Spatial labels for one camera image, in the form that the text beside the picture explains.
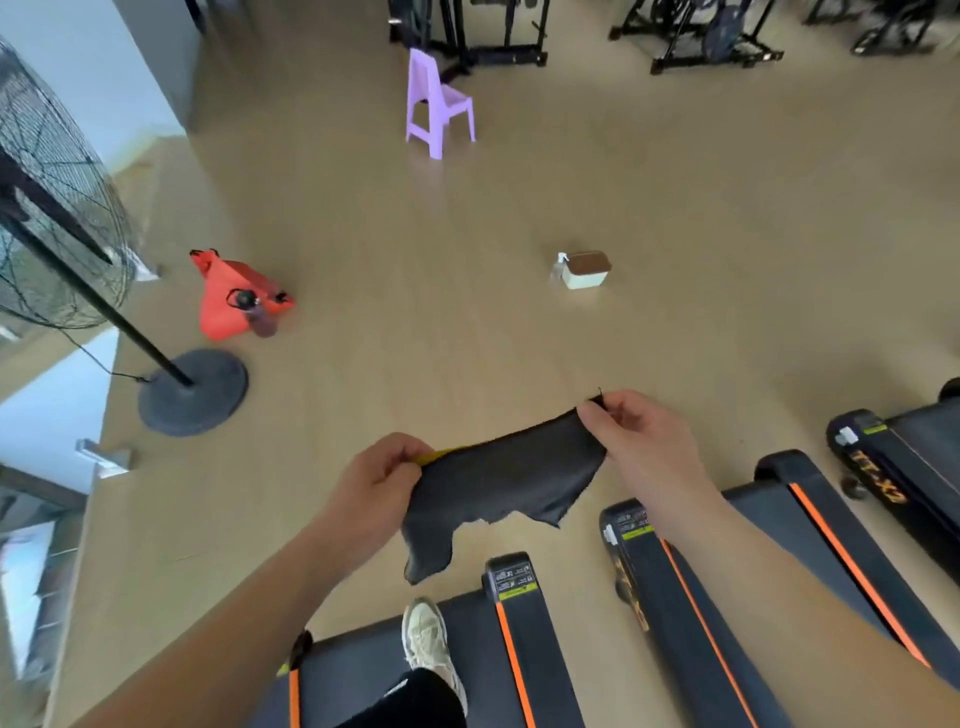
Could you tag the person's beige sneaker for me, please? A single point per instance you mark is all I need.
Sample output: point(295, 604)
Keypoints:
point(427, 637)

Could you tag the cream box with brown lid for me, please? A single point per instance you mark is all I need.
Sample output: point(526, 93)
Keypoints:
point(586, 271)

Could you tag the clear spray bottle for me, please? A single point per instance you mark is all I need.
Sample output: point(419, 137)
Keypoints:
point(559, 268)

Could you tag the person's right hand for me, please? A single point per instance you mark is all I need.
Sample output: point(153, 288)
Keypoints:
point(656, 457)

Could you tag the person's left hand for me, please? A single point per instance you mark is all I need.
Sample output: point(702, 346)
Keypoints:
point(360, 495)

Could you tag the purple plastic chair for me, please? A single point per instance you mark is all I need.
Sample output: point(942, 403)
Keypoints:
point(435, 105)

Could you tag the orange bag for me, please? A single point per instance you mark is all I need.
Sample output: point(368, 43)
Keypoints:
point(225, 296)

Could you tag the person's left forearm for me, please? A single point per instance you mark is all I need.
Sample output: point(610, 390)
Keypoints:
point(217, 637)

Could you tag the black weight machine frame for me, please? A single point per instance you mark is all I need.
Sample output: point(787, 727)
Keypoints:
point(480, 37)

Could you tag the dark water bottle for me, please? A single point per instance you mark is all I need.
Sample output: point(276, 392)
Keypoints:
point(259, 315)

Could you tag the person's left thumb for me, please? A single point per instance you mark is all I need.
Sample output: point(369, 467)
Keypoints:
point(411, 474)

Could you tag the black exercise bike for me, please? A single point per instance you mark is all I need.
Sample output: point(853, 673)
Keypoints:
point(892, 22)
point(705, 37)

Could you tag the person's right forearm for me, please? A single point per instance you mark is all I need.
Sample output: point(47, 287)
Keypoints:
point(795, 607)

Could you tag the black standing fan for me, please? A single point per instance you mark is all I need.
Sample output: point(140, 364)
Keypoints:
point(67, 247)

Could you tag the black cloth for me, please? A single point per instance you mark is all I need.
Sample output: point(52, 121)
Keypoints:
point(502, 480)

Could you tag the black treadmill with orange stripes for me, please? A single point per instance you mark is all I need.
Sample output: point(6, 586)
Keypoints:
point(697, 600)
point(907, 465)
point(525, 660)

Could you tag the person's black trouser leg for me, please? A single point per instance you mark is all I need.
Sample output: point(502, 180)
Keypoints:
point(412, 701)

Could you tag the person's right thumb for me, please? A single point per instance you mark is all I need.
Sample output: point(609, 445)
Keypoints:
point(596, 429)

